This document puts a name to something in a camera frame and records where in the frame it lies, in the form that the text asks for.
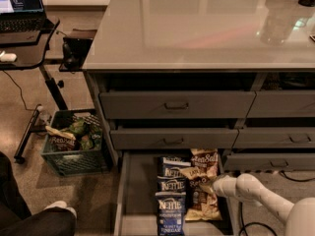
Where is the middle blue kettle chip bag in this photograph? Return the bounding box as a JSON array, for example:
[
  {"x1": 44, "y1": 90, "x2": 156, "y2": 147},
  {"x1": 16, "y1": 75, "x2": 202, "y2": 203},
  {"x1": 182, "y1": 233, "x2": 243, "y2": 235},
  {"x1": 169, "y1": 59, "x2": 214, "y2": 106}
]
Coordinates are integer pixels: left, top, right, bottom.
[{"x1": 157, "y1": 176, "x2": 186, "y2": 193}]

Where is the open bottom left drawer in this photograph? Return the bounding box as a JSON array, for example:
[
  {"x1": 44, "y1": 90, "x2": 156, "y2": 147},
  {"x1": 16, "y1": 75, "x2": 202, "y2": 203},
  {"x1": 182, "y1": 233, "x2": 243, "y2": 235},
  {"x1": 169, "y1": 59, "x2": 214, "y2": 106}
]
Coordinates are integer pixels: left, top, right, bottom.
[{"x1": 113, "y1": 149, "x2": 237, "y2": 236}]

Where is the middle right grey drawer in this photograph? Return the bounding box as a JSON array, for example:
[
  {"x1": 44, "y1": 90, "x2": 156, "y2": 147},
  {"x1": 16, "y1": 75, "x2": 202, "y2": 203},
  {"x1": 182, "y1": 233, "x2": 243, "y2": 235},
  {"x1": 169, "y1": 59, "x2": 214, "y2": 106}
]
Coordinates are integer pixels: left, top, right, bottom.
[{"x1": 233, "y1": 127, "x2": 315, "y2": 148}]

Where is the black power cable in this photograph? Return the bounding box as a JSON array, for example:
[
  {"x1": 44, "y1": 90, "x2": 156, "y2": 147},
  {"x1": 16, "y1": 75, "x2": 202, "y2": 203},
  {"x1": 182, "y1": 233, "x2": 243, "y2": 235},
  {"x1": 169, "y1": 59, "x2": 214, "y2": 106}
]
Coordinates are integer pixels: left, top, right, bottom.
[{"x1": 237, "y1": 201, "x2": 279, "y2": 236}]

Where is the top left grey drawer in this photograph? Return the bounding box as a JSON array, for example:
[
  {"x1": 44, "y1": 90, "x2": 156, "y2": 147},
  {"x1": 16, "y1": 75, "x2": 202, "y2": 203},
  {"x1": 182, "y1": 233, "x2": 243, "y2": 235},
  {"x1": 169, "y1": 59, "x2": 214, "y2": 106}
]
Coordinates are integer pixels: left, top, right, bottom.
[{"x1": 99, "y1": 90, "x2": 255, "y2": 119}]

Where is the black laptop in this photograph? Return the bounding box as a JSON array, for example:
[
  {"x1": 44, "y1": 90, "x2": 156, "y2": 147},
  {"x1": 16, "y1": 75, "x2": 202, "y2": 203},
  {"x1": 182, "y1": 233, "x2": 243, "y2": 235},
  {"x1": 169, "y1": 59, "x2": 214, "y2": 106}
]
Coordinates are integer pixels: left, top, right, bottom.
[{"x1": 0, "y1": 0, "x2": 46, "y2": 33}]

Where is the thin black floor cable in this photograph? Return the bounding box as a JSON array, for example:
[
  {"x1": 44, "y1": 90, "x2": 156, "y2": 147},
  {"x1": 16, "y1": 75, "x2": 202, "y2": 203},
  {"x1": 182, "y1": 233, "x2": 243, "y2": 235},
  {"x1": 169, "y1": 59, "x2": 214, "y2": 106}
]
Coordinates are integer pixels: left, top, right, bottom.
[{"x1": 2, "y1": 70, "x2": 36, "y2": 112}]

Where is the middle left grey drawer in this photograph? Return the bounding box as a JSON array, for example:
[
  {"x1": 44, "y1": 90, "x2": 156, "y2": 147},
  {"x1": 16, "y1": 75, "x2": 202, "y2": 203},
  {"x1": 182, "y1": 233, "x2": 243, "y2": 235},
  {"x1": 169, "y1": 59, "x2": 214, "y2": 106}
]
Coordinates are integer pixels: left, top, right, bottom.
[{"x1": 110, "y1": 128, "x2": 238, "y2": 149}]

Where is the grey cabinet frame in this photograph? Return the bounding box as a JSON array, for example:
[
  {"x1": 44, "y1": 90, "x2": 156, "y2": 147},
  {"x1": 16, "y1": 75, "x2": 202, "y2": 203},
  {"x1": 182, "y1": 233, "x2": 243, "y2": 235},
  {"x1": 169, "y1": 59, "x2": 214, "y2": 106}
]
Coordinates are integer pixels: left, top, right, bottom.
[{"x1": 85, "y1": 71, "x2": 315, "y2": 162}]

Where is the green chip bag in crate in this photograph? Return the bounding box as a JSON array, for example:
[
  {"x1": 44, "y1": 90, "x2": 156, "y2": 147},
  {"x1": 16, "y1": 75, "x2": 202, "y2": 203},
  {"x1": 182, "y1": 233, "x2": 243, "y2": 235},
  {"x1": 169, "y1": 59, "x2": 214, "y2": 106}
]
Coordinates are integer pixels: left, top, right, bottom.
[{"x1": 68, "y1": 118, "x2": 102, "y2": 150}]

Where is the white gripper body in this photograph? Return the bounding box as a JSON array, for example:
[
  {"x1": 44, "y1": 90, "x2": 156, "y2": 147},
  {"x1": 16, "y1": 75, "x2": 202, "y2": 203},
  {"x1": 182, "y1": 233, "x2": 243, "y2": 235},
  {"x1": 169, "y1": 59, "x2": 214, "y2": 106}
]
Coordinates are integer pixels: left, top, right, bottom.
[{"x1": 213, "y1": 175, "x2": 236, "y2": 198}]

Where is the white shoe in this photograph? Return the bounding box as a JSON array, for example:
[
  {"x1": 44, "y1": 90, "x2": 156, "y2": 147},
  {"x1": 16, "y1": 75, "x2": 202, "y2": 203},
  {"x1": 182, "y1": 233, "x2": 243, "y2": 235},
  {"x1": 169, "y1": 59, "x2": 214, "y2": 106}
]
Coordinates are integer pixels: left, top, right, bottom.
[{"x1": 43, "y1": 201, "x2": 77, "y2": 218}]

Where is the black device on stool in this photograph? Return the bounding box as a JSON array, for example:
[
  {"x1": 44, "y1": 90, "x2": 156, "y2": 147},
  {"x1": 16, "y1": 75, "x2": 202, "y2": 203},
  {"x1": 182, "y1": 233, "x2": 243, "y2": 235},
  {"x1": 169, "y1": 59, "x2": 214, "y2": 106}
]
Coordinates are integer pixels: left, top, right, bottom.
[{"x1": 59, "y1": 29, "x2": 96, "y2": 72}]

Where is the top right grey drawer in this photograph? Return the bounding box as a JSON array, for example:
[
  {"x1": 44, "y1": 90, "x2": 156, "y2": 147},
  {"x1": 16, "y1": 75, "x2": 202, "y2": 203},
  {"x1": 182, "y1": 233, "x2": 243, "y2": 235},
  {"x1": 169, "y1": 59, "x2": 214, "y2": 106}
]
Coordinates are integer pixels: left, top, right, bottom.
[{"x1": 247, "y1": 90, "x2": 315, "y2": 118}]

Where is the blue kettle chip bag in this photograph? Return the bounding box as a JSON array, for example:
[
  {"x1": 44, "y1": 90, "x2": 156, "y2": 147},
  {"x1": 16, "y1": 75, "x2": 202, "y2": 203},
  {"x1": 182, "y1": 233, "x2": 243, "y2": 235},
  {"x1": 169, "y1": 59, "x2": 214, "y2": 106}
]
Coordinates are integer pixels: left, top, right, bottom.
[
  {"x1": 156, "y1": 192, "x2": 186, "y2": 236},
  {"x1": 159, "y1": 156, "x2": 191, "y2": 177},
  {"x1": 157, "y1": 176, "x2": 186, "y2": 193}
]

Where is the black laptop stand desk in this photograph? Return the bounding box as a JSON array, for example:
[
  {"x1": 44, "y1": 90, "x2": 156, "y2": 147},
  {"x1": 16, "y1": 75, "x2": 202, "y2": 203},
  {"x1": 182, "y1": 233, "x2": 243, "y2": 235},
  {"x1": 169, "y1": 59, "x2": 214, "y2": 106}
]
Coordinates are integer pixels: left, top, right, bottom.
[{"x1": 0, "y1": 16, "x2": 68, "y2": 164}]

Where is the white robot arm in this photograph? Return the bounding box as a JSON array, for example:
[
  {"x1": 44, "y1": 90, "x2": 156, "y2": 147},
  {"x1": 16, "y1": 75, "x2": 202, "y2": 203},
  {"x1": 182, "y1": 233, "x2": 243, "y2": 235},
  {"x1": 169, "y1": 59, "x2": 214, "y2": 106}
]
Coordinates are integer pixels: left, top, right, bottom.
[{"x1": 200, "y1": 173, "x2": 315, "y2": 236}]

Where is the brown chip bag in crate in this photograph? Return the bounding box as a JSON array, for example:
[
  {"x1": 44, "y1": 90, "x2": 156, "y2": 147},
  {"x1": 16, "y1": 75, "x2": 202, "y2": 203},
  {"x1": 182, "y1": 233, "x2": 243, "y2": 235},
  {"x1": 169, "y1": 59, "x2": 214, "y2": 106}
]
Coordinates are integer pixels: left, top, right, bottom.
[{"x1": 45, "y1": 126, "x2": 77, "y2": 151}]

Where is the front blue kettle chip bag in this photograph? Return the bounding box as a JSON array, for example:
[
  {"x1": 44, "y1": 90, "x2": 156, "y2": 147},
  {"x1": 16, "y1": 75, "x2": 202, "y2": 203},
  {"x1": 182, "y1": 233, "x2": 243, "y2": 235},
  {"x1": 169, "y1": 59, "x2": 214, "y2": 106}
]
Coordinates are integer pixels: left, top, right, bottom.
[{"x1": 156, "y1": 192, "x2": 186, "y2": 236}]

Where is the person's dark trouser leg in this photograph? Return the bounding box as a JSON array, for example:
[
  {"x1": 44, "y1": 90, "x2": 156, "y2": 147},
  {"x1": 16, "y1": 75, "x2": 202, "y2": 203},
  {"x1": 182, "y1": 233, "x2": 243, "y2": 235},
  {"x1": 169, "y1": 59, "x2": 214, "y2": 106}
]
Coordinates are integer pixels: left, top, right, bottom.
[{"x1": 0, "y1": 152, "x2": 77, "y2": 236}]

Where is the brown sea salt chip bag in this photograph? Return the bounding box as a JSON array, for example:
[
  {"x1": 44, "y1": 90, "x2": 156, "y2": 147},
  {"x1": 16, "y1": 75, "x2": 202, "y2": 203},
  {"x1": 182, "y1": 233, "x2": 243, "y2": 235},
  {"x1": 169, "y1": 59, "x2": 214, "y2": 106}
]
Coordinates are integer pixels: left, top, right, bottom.
[
  {"x1": 191, "y1": 148, "x2": 219, "y2": 178},
  {"x1": 180, "y1": 167, "x2": 221, "y2": 221}
]

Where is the rear blue kettle chip bag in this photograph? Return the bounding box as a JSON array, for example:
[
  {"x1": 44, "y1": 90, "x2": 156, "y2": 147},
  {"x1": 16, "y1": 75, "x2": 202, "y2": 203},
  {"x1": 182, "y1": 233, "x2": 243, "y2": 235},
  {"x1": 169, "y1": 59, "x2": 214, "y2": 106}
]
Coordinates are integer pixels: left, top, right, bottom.
[{"x1": 159, "y1": 156, "x2": 191, "y2": 177}]

